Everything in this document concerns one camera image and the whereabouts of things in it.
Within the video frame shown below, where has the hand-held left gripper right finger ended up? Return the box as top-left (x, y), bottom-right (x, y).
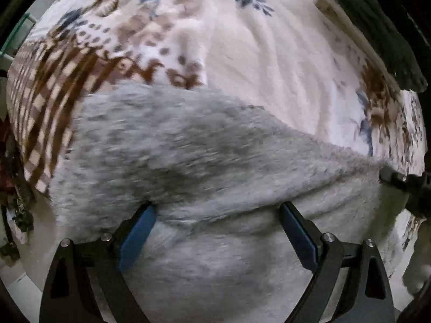
top-left (279, 202), bottom-right (395, 323)

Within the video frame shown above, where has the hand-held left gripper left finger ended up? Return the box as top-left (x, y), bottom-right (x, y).
top-left (39, 203), bottom-right (158, 323)

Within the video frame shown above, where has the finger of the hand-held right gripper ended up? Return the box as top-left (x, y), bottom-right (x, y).
top-left (379, 166), bottom-right (431, 216)

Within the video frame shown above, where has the grey fluffy towel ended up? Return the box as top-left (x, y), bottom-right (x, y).
top-left (50, 80), bottom-right (409, 323)

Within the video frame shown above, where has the dark green blanket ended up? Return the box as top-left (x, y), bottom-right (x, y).
top-left (324, 0), bottom-right (428, 93)

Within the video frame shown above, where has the floral bed sheet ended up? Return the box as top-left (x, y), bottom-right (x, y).
top-left (6, 0), bottom-right (425, 280)

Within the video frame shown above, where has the teal storage rack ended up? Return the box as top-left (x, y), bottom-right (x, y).
top-left (0, 13), bottom-right (36, 62)

